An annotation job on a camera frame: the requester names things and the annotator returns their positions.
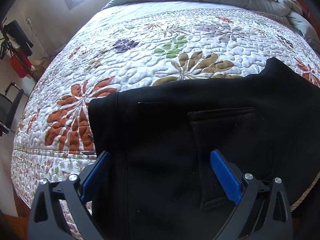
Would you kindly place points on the red hanging bag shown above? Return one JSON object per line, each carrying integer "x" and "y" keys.
{"x": 17, "y": 66}

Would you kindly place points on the black pants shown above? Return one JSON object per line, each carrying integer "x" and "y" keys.
{"x": 160, "y": 184}

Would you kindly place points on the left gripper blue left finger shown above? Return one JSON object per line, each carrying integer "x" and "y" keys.
{"x": 93, "y": 177}

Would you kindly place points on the black hanging garment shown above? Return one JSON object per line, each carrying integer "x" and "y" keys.
{"x": 15, "y": 31}

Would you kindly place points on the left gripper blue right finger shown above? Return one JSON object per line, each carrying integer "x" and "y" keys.
{"x": 226, "y": 177}

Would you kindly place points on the black office chair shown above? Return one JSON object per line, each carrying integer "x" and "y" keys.
{"x": 9, "y": 108}

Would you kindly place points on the floral quilted bedspread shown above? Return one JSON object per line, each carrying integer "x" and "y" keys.
{"x": 141, "y": 45}

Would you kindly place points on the wooden coat rack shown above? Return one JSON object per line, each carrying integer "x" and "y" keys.
{"x": 15, "y": 43}

